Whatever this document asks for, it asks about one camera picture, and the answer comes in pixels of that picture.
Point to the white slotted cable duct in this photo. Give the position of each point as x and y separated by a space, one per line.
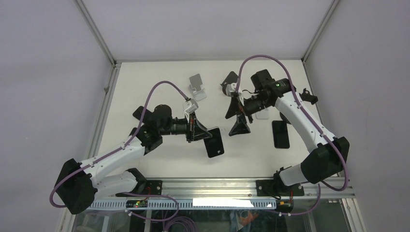
191 204

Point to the black phone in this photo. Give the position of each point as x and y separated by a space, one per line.
280 134
138 114
214 145

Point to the aluminium mounting rail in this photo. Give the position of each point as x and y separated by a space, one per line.
189 188

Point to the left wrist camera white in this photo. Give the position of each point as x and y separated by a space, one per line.
190 106

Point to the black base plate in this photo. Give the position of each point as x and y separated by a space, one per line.
153 187
277 189

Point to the silver phone stand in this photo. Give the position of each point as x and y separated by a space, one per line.
262 115
196 87

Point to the black round-base clamp stand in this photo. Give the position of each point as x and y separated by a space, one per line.
306 96

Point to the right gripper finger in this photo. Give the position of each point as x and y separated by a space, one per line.
234 107
240 126

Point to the black stand wooden base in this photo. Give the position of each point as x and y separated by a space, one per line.
232 77

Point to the silver phone stand left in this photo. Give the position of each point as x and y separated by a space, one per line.
196 87

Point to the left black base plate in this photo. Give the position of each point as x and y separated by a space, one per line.
153 187

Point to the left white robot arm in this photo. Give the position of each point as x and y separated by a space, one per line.
80 183

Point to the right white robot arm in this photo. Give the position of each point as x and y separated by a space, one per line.
327 153

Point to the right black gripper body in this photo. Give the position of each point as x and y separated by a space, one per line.
251 106

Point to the silver phone stand right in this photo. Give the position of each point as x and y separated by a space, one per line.
262 115

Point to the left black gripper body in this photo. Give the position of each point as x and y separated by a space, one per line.
189 132

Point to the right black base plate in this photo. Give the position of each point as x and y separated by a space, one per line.
277 189

